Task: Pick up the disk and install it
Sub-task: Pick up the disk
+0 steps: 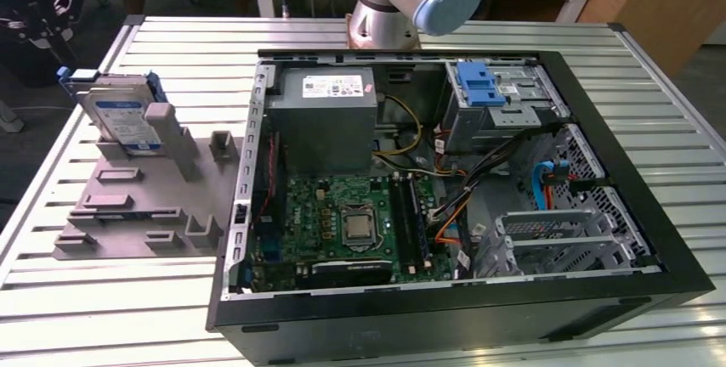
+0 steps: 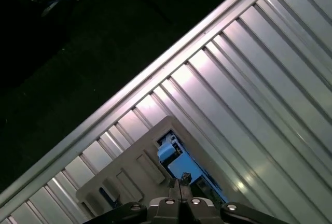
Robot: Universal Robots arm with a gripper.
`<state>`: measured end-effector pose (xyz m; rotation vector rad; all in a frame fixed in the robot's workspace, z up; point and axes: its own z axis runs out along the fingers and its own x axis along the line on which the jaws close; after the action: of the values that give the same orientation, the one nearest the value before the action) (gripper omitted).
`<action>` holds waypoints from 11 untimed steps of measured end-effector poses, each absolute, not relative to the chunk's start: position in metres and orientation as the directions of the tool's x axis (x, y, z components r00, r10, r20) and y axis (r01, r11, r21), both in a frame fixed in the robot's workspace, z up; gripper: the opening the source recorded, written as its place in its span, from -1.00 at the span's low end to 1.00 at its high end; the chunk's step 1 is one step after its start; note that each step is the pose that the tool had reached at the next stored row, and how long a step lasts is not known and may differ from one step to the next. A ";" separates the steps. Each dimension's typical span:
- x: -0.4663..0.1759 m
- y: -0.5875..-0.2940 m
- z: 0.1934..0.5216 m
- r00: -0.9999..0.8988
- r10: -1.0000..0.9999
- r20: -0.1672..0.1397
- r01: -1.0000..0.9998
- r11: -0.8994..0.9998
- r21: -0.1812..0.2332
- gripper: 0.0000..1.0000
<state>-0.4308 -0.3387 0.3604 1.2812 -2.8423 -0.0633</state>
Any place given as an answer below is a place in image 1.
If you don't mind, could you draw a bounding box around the hard disk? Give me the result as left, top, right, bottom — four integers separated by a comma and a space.
58, 67, 171, 159

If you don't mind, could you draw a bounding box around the blue data wire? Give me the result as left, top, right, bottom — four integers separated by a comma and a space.
532, 160, 576, 212

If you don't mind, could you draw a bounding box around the multicolour power wire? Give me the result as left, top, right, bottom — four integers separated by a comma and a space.
542, 161, 613, 193

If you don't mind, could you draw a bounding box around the metal disk bay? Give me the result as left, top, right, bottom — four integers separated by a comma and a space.
491, 208, 653, 278

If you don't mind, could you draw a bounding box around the grey metal stand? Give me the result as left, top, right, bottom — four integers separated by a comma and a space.
0, 98, 26, 133

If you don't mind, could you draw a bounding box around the grey parts rack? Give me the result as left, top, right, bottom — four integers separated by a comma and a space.
50, 102, 246, 261

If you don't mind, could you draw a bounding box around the black case fan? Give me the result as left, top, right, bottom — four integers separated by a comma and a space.
251, 128, 287, 234

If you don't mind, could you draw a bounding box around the grey power supply unit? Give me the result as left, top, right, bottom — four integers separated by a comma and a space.
265, 65, 381, 178

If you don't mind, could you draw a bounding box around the green motherboard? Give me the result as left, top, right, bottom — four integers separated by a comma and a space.
282, 172, 457, 285

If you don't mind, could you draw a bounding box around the CPU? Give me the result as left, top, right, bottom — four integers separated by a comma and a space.
343, 212, 378, 240

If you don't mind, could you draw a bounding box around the CPU socket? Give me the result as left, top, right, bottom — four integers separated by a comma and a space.
337, 203, 389, 254

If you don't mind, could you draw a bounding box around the blue drive latch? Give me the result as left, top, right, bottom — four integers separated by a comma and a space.
455, 62, 507, 109

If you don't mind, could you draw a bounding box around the black graphics card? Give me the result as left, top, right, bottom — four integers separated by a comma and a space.
299, 258, 395, 291

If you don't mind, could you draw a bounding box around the RAM stick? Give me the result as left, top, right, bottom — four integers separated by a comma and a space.
405, 172, 434, 268

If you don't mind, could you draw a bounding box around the metal optical drive cage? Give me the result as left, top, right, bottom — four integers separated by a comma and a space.
443, 59, 572, 156

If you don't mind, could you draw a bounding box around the black PC case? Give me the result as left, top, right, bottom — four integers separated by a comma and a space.
203, 47, 718, 364

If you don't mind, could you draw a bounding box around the wooden cabinet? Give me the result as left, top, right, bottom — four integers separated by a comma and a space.
577, 0, 726, 76

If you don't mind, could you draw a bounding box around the red black fan wire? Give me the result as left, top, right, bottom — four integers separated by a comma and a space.
254, 131, 285, 229

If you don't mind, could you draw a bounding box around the yellow wire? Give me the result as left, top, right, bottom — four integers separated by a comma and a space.
373, 93, 426, 158

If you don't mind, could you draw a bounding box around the black wire bundle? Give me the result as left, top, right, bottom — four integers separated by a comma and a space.
451, 126, 564, 215

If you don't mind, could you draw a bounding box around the orange wire bundle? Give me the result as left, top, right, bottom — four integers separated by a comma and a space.
434, 208, 473, 250

